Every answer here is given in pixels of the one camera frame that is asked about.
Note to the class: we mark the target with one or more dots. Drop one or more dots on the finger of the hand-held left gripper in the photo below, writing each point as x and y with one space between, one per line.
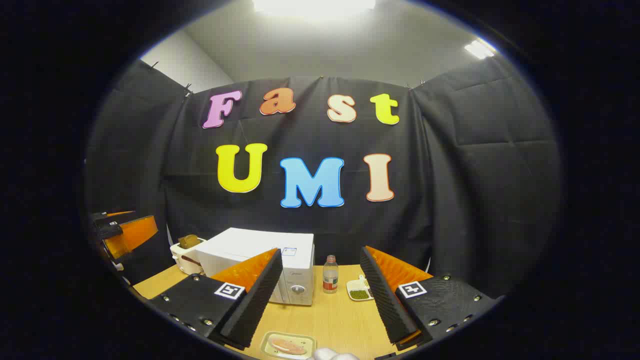
132 235
107 227

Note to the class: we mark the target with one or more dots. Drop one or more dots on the large ceiling light panel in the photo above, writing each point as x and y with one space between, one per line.
315 6

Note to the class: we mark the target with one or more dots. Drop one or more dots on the white microwave oven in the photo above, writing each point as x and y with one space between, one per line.
250 240

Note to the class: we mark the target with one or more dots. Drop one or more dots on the clear bottle with red label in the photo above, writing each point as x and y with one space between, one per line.
330 277

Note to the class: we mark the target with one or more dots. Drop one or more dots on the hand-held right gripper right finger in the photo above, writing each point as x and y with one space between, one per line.
385 300

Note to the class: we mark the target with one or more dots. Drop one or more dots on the brown bread slice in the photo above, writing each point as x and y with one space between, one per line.
189 241

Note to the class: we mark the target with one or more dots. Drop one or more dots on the pale green square plate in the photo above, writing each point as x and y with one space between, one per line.
309 344

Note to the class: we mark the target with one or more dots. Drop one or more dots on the white toaster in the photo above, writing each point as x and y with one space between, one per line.
182 260

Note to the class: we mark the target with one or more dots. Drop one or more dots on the white divided dish of beans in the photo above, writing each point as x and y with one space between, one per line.
357 292

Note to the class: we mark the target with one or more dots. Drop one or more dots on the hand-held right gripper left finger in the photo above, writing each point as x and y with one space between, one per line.
255 305

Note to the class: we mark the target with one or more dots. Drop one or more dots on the small ceiling light strip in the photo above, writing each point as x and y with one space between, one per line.
480 49

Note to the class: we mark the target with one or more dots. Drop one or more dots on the breaded pink food patty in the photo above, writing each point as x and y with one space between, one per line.
287 346

